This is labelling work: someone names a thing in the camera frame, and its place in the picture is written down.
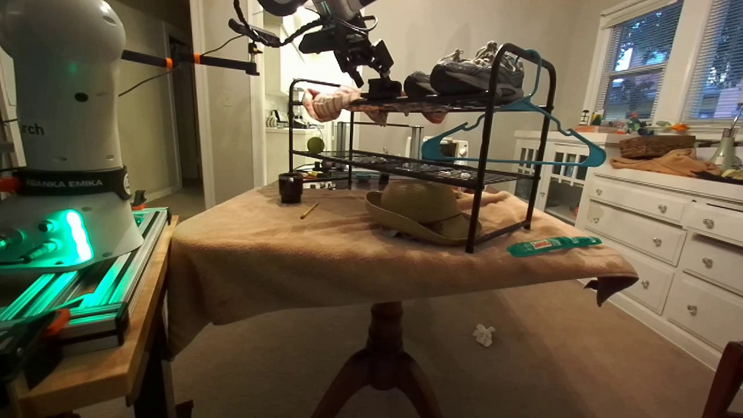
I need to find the crumpled white paper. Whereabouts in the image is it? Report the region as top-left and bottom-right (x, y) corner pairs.
(472, 323), (497, 348)

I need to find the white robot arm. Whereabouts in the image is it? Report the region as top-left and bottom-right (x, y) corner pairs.
(0, 0), (211, 271)

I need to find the dark wooden chair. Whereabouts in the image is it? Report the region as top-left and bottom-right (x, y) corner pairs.
(701, 342), (743, 418)

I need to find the brown cloth on dresser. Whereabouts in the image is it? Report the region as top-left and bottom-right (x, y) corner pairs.
(610, 135), (711, 176)

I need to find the wooden roller with black handle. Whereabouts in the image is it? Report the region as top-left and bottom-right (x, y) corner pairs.
(364, 71), (436, 102)

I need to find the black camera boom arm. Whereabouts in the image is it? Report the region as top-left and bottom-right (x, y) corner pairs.
(120, 19), (283, 74)

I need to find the green ball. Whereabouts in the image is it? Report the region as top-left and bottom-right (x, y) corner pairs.
(306, 136), (326, 156)

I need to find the black metal shoe rack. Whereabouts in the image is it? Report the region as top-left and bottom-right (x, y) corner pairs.
(289, 42), (558, 254)

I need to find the wooden pedestal table leg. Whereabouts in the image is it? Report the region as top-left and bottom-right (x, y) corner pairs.
(312, 301), (444, 418)

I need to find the black cup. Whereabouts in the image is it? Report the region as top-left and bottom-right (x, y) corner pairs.
(278, 172), (304, 204)

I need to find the teal printed logo patch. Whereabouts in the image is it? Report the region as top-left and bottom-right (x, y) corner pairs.
(508, 236), (602, 258)

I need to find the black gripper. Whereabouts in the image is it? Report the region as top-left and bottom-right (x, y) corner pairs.
(299, 0), (392, 86)

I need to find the tan straw hat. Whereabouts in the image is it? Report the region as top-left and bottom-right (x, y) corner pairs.
(368, 178), (472, 245)

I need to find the white dresser with drawers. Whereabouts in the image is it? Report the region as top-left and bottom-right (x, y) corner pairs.
(537, 132), (743, 366)

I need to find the silver lamp base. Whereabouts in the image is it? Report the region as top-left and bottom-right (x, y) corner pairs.
(711, 126), (743, 170)

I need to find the orange striped white shirt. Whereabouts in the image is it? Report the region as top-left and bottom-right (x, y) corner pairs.
(303, 89), (447, 124)

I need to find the green lit robot base rail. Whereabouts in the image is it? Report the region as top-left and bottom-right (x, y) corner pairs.
(0, 206), (169, 352)

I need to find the wooden side table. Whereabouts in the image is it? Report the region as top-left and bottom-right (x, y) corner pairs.
(9, 220), (177, 418)

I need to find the tan tablecloth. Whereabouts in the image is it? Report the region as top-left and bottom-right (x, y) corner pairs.
(168, 185), (639, 352)

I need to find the teal plastic hanger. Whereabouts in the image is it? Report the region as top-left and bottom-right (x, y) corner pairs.
(421, 95), (610, 172)

